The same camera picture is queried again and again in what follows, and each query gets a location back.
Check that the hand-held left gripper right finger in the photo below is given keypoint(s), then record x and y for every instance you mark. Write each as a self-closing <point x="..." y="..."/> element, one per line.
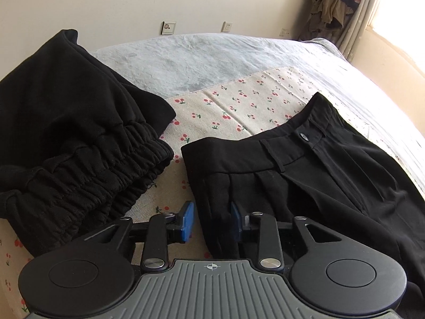
<point x="236" y="222"/>

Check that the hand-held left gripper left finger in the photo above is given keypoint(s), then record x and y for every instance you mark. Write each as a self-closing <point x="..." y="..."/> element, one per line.
<point x="187" y="221"/>

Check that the black buttoned dress pants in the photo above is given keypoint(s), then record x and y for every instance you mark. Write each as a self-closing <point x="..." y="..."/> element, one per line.
<point x="332" y="179"/>

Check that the cherry print sheet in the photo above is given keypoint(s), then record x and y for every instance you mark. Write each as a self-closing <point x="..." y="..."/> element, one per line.
<point x="239" y="106"/>

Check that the black elastic-waist sweatpants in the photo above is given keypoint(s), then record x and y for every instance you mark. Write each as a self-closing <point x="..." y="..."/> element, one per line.
<point x="66" y="123"/>

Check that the pale blue-grey bed sheet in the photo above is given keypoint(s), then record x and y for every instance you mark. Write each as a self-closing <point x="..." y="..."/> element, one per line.
<point x="199" y="59"/>

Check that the hanging clothes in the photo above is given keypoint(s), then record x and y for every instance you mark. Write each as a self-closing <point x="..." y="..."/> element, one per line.
<point x="327" y="6"/>

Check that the grey dotted curtain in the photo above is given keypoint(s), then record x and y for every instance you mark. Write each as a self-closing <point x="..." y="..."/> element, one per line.
<point x="363" y="16"/>

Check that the bright window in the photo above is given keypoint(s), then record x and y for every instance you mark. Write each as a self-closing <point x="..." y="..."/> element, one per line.
<point x="405" y="6"/>

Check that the white wall socket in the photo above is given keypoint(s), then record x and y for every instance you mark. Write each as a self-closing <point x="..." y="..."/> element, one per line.
<point x="168" y="27"/>
<point x="227" y="26"/>
<point x="284" y="32"/>

